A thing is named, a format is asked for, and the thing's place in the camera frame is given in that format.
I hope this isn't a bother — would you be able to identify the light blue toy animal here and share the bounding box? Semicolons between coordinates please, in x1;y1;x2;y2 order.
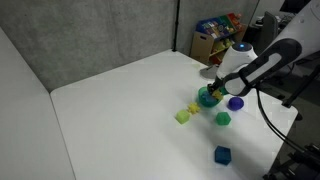
201;92;215;103

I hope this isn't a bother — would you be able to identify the dark blue block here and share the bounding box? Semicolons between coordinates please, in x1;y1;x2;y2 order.
214;144;233;166

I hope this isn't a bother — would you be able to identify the purple bumpy ball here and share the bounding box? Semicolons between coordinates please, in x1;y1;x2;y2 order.
227;96;245;112

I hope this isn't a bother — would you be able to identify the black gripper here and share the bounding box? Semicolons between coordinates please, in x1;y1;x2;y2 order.
206;82;224;98

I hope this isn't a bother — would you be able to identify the light brown wooden board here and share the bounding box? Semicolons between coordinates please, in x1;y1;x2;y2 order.
189;31;215;63

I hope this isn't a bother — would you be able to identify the yellow star toy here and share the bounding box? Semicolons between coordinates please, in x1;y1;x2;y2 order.
186;102;201;116

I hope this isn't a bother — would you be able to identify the black office chair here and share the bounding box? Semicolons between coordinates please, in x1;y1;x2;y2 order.
254;11;280;52

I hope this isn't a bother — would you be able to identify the green bowl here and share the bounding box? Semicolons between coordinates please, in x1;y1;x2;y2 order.
197;86;223;109

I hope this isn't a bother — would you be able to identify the thick black stand pole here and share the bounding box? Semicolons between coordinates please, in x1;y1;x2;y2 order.
281;64;320;109

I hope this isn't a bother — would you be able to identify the light green block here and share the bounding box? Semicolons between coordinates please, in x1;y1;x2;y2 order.
175;109;192;126

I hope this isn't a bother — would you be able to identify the thin black stand pole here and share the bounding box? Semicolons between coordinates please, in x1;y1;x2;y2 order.
171;0;181;53

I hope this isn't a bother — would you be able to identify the dark green block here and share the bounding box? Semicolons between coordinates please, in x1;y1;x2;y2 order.
215;111;232;127

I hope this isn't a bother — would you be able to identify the colourful toy shelf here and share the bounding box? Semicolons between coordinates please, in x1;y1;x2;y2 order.
194;12;248;66

